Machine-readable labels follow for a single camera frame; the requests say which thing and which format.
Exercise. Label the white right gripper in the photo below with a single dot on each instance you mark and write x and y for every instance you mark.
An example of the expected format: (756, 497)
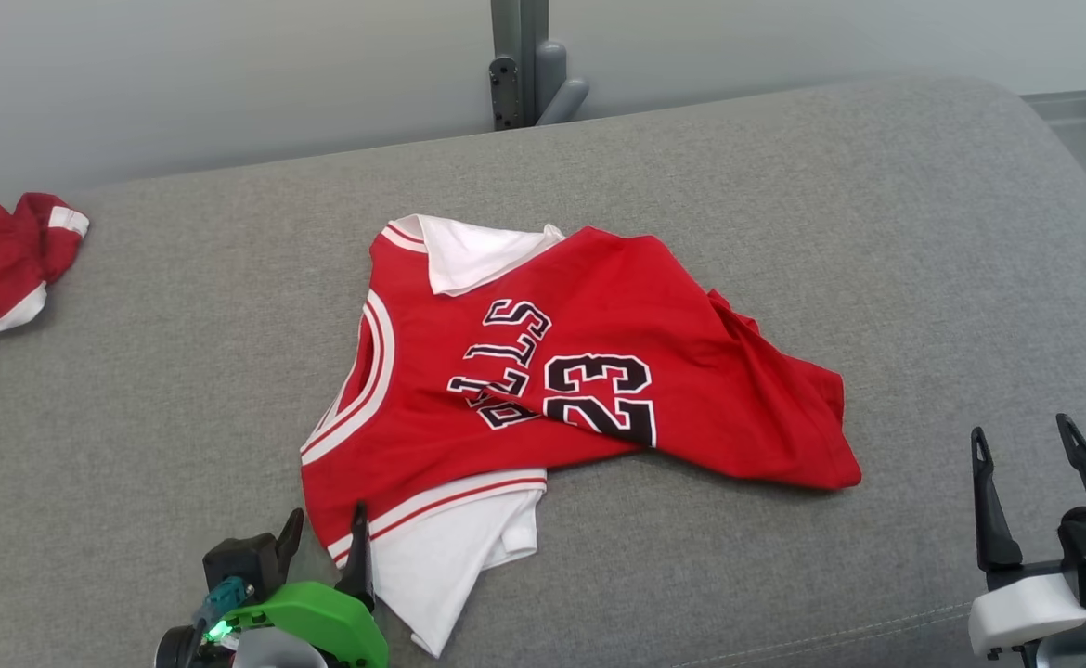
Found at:
(1026, 612)

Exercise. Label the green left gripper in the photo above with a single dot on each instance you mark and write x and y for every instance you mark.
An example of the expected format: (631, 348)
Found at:
(320, 612)

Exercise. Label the red basketball jersey number 23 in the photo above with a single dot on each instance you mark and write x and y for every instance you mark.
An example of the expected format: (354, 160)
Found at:
(599, 306)

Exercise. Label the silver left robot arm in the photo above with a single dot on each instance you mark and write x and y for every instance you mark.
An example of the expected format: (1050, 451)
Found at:
(274, 654)

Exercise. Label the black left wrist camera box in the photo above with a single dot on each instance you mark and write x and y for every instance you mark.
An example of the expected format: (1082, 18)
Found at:
(241, 561)

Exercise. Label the grey metal partition post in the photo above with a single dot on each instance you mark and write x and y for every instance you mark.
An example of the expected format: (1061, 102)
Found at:
(520, 56)

